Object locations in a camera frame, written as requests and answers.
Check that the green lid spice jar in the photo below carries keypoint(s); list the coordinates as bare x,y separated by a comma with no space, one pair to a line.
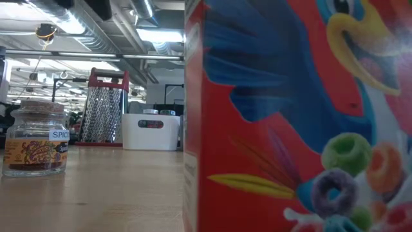
167,112

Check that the fluorescent ceiling light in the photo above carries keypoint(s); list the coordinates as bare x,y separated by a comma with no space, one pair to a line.
161,35

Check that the black background stand frame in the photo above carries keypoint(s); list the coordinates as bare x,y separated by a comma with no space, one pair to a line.
165,93
54,90

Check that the cork lid glass spice jar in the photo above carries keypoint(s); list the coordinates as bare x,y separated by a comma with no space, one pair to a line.
35,151

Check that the silver ceiling duct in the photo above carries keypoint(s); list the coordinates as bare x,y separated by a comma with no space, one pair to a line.
96,42

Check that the red lid spice container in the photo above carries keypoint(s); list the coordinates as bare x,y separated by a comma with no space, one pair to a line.
150,124

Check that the red Froot Loops box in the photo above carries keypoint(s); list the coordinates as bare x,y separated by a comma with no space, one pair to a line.
289,112

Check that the black ceiling device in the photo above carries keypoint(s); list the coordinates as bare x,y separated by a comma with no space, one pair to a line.
46,31

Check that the grey ceiling pipe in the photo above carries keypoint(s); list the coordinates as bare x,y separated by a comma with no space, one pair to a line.
151,57

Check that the white plastic bin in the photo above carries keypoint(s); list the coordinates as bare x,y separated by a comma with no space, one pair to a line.
151,138

